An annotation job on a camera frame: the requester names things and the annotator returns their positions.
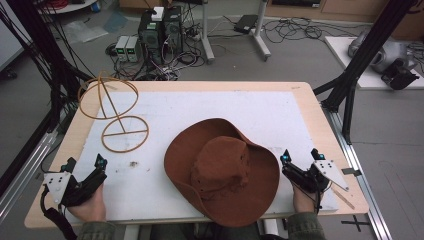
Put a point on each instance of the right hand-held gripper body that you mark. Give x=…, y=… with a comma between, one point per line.
x=328, y=171

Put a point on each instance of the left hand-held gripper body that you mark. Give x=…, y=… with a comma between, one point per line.
x=58, y=185

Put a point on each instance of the brown wide-brimmed hat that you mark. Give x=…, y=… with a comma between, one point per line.
x=220, y=173

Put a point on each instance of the person's left hand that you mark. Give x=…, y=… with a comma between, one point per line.
x=89, y=208

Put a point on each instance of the person's right hand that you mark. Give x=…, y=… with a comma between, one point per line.
x=302, y=201

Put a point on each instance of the black tape strip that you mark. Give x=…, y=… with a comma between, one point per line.
x=351, y=172

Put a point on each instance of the thin wooden stick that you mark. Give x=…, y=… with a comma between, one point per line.
x=343, y=198

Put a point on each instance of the black tape cross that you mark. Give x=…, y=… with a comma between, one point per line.
x=356, y=223

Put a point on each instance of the white foam mat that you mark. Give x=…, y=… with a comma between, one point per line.
x=206, y=106

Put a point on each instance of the white floor platform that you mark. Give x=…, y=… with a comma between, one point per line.
x=340, y=53

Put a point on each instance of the person's dark lap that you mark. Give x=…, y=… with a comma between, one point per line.
x=200, y=232

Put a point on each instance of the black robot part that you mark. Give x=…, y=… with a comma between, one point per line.
x=400, y=75

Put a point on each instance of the grey power supply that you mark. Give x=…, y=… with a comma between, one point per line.
x=121, y=48
x=134, y=49

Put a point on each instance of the white stand leg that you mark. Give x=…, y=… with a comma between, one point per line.
x=207, y=40
x=261, y=36

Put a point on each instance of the grey robot part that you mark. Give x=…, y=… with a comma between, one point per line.
x=390, y=53

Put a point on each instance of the clear plastic sheet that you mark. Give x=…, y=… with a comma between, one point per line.
x=83, y=31

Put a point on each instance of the black computer tower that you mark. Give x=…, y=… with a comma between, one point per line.
x=172, y=30
x=150, y=36

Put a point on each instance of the black flat box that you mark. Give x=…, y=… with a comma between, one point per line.
x=246, y=23

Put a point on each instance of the blue-grey sheet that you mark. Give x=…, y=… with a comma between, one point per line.
x=115, y=21

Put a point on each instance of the blue tape roll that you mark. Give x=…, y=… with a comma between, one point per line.
x=96, y=6

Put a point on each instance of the white round table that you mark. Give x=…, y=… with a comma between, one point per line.
x=71, y=6

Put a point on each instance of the small white box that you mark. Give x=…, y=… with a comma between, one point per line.
x=158, y=13

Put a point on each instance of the aluminium rail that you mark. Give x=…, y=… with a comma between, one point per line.
x=360, y=180
x=23, y=173

